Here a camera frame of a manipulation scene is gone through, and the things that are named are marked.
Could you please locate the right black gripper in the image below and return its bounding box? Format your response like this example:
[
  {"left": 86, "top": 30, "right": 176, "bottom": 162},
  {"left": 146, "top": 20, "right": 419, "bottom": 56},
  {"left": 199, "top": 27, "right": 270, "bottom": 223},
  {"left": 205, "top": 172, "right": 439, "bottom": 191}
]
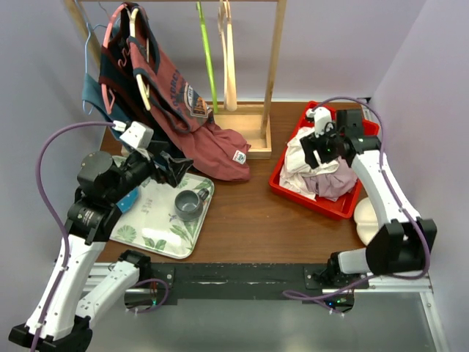
[{"left": 301, "top": 122, "right": 344, "bottom": 169}]

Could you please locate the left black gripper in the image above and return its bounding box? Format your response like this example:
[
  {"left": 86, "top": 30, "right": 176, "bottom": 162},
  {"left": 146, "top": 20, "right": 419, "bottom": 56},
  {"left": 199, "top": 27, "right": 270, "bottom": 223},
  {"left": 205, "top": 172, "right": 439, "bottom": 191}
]
[{"left": 107, "top": 139, "right": 193, "bottom": 203}]

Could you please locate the white tank top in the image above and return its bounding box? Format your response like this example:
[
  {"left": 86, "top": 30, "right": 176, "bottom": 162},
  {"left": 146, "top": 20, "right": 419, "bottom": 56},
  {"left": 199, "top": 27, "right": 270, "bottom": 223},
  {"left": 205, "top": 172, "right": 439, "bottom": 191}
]
[{"left": 279, "top": 127, "right": 339, "bottom": 201}]

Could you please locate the green plastic hanger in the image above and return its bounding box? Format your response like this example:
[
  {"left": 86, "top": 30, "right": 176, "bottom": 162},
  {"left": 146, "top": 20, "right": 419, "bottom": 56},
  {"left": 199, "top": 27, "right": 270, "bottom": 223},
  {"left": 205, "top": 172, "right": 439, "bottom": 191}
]
[{"left": 196, "top": 1, "right": 218, "bottom": 114}]

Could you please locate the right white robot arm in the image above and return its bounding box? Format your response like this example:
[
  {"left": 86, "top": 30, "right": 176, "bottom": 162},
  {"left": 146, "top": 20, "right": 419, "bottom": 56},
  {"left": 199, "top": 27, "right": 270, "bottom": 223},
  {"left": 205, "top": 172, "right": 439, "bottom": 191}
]
[{"left": 300, "top": 107, "right": 437, "bottom": 288}]

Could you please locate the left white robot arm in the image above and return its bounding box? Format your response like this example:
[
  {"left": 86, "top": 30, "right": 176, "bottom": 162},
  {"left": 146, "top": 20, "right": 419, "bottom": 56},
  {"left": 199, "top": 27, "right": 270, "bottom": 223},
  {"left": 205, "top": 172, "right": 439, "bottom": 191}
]
[{"left": 8, "top": 142, "right": 193, "bottom": 351}]

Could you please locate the red graphic tank top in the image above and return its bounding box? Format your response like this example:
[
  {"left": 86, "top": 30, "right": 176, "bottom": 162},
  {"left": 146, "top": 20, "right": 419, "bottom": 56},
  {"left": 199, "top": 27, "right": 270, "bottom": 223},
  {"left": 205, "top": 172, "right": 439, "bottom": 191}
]
[{"left": 128, "top": 5, "right": 251, "bottom": 181}]

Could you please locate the navy maroon tank top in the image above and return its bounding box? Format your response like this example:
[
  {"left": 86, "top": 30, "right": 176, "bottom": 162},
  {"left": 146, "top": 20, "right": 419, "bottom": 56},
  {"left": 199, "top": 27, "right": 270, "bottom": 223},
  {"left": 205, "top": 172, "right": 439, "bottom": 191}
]
[{"left": 99, "top": 24, "right": 180, "bottom": 157}]

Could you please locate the teal tank top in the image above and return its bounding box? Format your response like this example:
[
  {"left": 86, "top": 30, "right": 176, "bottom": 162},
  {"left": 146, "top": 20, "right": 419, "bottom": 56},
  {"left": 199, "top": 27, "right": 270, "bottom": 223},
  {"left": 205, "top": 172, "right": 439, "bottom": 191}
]
[{"left": 81, "top": 24, "right": 131, "bottom": 122}]

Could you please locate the wooden hanger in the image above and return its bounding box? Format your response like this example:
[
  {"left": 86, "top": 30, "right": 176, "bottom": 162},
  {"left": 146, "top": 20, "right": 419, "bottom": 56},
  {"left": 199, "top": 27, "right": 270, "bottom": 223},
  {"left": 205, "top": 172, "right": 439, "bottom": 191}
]
[{"left": 218, "top": 1, "right": 237, "bottom": 111}]

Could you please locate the pink hanger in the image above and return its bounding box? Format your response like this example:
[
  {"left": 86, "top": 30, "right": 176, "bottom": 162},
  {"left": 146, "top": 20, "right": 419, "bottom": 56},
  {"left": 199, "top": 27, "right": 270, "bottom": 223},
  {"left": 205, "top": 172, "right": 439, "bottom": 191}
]
[{"left": 98, "top": 2, "right": 138, "bottom": 116}]

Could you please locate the grey ceramic mug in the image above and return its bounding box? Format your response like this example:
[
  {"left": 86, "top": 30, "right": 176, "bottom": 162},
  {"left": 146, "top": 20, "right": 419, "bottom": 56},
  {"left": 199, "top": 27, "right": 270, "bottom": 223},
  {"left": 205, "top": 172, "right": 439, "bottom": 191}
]
[{"left": 174, "top": 188, "right": 210, "bottom": 221}]

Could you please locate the pink crumpled garment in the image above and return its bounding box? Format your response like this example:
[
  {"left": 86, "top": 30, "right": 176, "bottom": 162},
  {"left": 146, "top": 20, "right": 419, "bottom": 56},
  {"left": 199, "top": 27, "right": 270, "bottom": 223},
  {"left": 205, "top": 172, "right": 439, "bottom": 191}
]
[{"left": 303, "top": 158, "right": 358, "bottom": 202}]

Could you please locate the floral serving tray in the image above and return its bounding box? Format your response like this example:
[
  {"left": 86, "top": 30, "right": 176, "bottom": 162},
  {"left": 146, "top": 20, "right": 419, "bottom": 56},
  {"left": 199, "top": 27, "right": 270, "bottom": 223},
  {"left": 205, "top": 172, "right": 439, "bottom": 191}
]
[{"left": 111, "top": 173, "right": 215, "bottom": 260}]

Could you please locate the wooden clothes rack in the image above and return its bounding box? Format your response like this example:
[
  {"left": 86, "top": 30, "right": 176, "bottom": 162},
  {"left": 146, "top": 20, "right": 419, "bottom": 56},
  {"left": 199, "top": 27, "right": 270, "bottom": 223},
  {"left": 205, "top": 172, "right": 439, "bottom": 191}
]
[{"left": 64, "top": 1, "right": 287, "bottom": 160}]

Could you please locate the blue dotted plate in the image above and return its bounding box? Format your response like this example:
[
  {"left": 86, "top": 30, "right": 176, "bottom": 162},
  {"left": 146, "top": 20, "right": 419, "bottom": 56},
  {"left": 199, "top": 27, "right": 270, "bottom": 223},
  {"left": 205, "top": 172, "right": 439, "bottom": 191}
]
[{"left": 117, "top": 187, "right": 139, "bottom": 214}]

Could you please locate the cream divided plate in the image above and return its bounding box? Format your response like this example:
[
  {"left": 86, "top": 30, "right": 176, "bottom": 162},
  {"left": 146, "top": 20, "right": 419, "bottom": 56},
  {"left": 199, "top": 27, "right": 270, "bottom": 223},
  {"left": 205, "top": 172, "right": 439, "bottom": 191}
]
[{"left": 353, "top": 197, "right": 379, "bottom": 246}]

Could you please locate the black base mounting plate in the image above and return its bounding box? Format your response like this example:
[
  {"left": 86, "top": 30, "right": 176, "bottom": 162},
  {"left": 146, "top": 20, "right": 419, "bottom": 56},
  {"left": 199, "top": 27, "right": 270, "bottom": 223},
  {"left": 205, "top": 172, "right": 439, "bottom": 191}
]
[{"left": 143, "top": 263, "right": 365, "bottom": 305}]

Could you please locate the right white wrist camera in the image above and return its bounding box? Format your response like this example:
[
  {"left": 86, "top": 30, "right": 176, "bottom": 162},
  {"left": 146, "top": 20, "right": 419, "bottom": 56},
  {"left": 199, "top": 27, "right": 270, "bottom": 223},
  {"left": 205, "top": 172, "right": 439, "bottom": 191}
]
[{"left": 306, "top": 106, "right": 333, "bottom": 137}]

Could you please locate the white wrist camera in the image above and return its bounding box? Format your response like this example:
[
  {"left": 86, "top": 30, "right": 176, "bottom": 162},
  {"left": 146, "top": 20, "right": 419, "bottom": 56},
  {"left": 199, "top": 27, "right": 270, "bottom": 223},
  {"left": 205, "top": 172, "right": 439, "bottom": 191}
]
[
  {"left": 306, "top": 106, "right": 333, "bottom": 137},
  {"left": 111, "top": 120, "right": 153, "bottom": 150}
]

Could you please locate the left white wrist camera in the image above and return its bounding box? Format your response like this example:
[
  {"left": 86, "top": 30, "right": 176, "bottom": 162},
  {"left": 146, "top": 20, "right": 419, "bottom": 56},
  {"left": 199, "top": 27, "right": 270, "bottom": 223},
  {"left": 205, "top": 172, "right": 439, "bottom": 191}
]
[{"left": 111, "top": 120, "right": 153, "bottom": 150}]

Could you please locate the light blue wire hanger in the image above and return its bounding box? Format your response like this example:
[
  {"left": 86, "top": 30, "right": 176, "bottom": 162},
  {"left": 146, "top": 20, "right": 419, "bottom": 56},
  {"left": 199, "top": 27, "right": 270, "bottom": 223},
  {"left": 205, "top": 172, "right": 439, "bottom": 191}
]
[{"left": 73, "top": 1, "right": 107, "bottom": 116}]

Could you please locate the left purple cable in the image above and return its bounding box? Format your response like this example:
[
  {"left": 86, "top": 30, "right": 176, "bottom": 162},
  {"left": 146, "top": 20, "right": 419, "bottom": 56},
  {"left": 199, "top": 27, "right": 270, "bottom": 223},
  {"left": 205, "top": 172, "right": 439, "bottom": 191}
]
[{"left": 29, "top": 121, "right": 122, "bottom": 352}]

